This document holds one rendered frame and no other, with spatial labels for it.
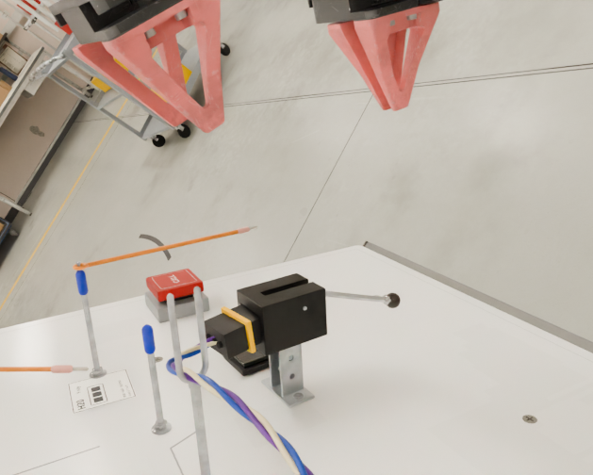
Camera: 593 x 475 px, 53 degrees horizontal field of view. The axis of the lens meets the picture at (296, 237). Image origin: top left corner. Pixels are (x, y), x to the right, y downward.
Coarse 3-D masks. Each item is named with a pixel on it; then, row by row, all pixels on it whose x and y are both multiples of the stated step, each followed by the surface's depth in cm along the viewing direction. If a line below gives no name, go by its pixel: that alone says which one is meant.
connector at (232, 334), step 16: (240, 304) 46; (208, 320) 44; (224, 320) 43; (256, 320) 43; (208, 336) 43; (224, 336) 42; (240, 336) 42; (256, 336) 43; (224, 352) 42; (240, 352) 43
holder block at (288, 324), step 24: (240, 288) 46; (264, 288) 46; (288, 288) 45; (312, 288) 45; (264, 312) 43; (288, 312) 44; (312, 312) 45; (264, 336) 43; (288, 336) 44; (312, 336) 46
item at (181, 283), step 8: (168, 272) 66; (176, 272) 66; (184, 272) 65; (192, 272) 65; (152, 280) 64; (160, 280) 64; (168, 280) 64; (176, 280) 63; (184, 280) 63; (192, 280) 63; (200, 280) 63; (152, 288) 63; (160, 288) 61; (168, 288) 61; (176, 288) 62; (184, 288) 62; (192, 288) 62; (160, 296) 61; (176, 296) 62; (184, 296) 63; (192, 296) 64
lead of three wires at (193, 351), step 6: (210, 342) 42; (216, 342) 43; (192, 348) 41; (198, 348) 42; (186, 354) 41; (192, 354) 41; (168, 360) 38; (168, 366) 37; (174, 366) 36; (174, 372) 36; (186, 372) 34; (192, 372) 34; (192, 378) 34
